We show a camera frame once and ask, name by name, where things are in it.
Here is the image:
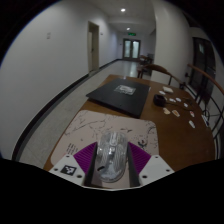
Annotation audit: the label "beige printed mouse pad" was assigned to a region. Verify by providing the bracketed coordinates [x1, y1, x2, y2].
[49, 109, 160, 164]

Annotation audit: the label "black closed laptop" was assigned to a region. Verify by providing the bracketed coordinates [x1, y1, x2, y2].
[85, 77, 152, 119]

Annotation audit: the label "dark framed window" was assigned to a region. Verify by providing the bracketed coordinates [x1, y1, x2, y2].
[191, 37, 216, 101]

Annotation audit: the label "thin black cable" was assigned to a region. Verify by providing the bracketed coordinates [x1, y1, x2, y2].
[179, 96, 201, 111]

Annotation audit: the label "pale side door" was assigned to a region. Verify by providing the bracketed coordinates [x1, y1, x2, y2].
[87, 20, 100, 73]

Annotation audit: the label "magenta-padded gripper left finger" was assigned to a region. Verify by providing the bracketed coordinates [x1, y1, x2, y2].
[48, 141, 99, 188]

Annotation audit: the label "small white box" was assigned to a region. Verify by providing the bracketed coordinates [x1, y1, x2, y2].
[162, 85, 174, 94]

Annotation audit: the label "black railing with wooden handrail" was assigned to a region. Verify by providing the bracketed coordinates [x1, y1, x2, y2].
[181, 63, 224, 151]

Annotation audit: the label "glass double door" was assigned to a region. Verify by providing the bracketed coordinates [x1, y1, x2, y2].
[122, 38, 142, 60]

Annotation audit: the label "white booklet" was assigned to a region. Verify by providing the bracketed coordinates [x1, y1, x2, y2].
[200, 114, 211, 128]

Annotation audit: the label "translucent silver computer mouse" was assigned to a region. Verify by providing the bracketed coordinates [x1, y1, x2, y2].
[95, 130, 129, 183]

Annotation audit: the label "round ceiling lights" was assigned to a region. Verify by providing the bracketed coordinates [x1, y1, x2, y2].
[119, 7, 132, 32]

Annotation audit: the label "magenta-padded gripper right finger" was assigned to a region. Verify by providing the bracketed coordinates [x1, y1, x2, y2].
[127, 141, 175, 188]

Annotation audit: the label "small black box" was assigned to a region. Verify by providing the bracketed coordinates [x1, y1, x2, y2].
[153, 94, 167, 108]

